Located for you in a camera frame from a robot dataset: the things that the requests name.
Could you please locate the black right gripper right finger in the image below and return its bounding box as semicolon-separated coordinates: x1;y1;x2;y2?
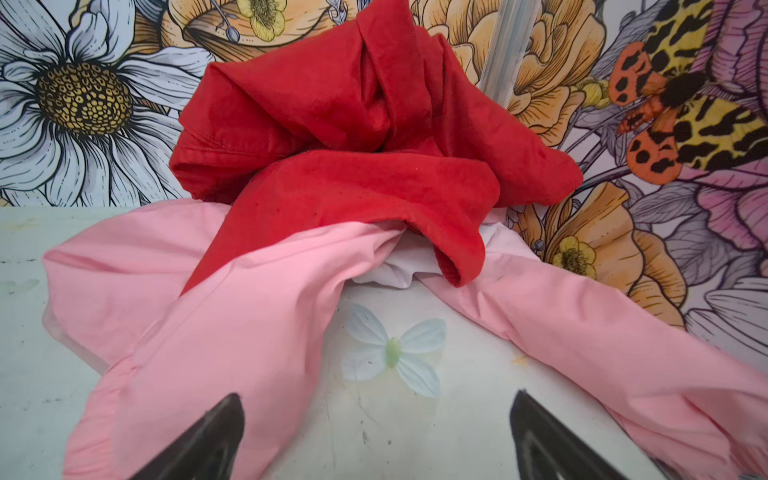
509;390;626;480

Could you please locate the red cloth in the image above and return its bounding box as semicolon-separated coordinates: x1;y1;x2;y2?
170;1;583;287

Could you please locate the pink cloth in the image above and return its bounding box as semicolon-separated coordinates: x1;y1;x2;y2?
43;200;767;479

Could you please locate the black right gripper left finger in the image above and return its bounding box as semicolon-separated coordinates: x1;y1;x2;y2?
131;393;245;480

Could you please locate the white cloth under pile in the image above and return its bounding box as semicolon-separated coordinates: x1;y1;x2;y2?
352;222;539;289

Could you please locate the right aluminium corner post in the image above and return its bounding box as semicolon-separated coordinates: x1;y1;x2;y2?
479;0;540;108

